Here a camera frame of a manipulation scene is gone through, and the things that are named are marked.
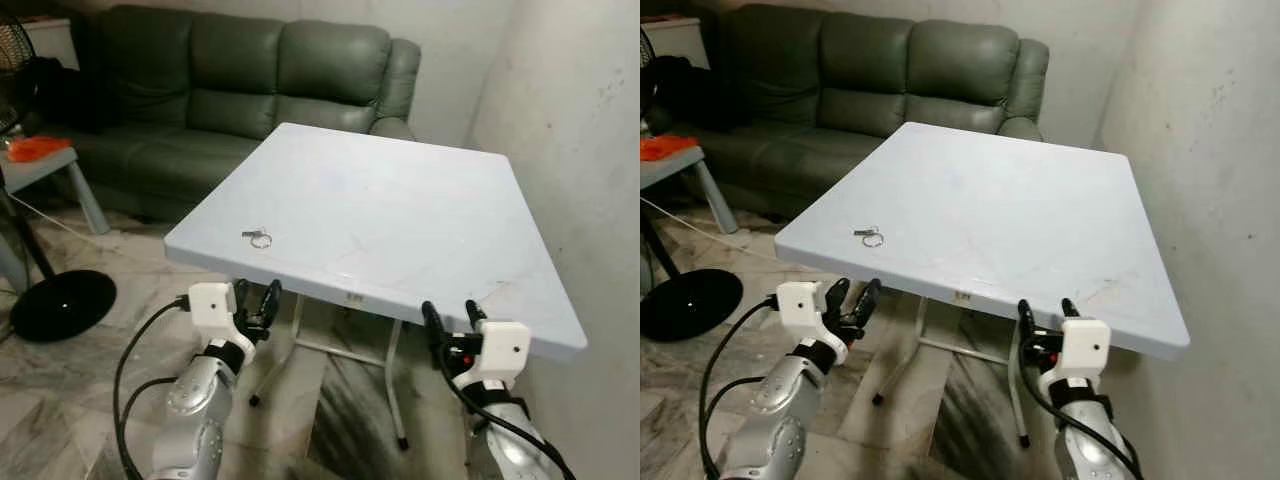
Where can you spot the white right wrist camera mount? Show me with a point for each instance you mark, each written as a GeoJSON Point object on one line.
{"type": "Point", "coordinates": [502, 348]}
{"type": "Point", "coordinates": [1086, 346]}

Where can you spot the black standing fan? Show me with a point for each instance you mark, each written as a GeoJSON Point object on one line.
{"type": "Point", "coordinates": [62, 305]}
{"type": "Point", "coordinates": [690, 304]}

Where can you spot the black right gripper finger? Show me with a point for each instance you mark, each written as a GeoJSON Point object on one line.
{"type": "Point", "coordinates": [434, 325]}
{"type": "Point", "coordinates": [1028, 322]}
{"type": "Point", "coordinates": [1068, 310]}
{"type": "Point", "coordinates": [474, 312]}

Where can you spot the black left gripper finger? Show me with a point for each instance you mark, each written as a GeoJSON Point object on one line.
{"type": "Point", "coordinates": [270, 300]}
{"type": "Point", "coordinates": [243, 298]}
{"type": "Point", "coordinates": [866, 300]}
{"type": "Point", "coordinates": [838, 296]}

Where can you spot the orange cloth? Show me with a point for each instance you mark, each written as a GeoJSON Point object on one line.
{"type": "Point", "coordinates": [36, 149]}
{"type": "Point", "coordinates": [664, 149]}

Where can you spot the white cabinet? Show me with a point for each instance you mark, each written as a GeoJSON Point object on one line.
{"type": "Point", "coordinates": [52, 42]}
{"type": "Point", "coordinates": [678, 42]}

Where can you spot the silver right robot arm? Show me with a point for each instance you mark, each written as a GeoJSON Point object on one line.
{"type": "Point", "coordinates": [1090, 440]}
{"type": "Point", "coordinates": [505, 440]}

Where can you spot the black bag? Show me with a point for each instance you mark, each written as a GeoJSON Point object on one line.
{"type": "Point", "coordinates": [55, 95]}
{"type": "Point", "coordinates": [682, 95]}

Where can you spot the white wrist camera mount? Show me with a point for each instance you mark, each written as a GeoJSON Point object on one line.
{"type": "Point", "coordinates": [210, 305]}
{"type": "Point", "coordinates": [1086, 346]}
{"type": "Point", "coordinates": [502, 348]}
{"type": "Point", "coordinates": [798, 304]}

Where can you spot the green leather sofa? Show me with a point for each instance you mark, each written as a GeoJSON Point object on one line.
{"type": "Point", "coordinates": [870, 90]}
{"type": "Point", "coordinates": [240, 90]}

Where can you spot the white folding table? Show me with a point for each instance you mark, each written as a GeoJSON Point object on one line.
{"type": "Point", "coordinates": [990, 220]}
{"type": "Point", "coordinates": [380, 220]}

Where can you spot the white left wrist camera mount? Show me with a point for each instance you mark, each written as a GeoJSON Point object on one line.
{"type": "Point", "coordinates": [210, 305]}
{"type": "Point", "coordinates": [798, 304]}

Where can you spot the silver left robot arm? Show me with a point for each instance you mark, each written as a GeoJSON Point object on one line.
{"type": "Point", "coordinates": [195, 415]}
{"type": "Point", "coordinates": [770, 420]}

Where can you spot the small grey side table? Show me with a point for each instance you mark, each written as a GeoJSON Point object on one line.
{"type": "Point", "coordinates": [668, 168]}
{"type": "Point", "coordinates": [40, 168]}

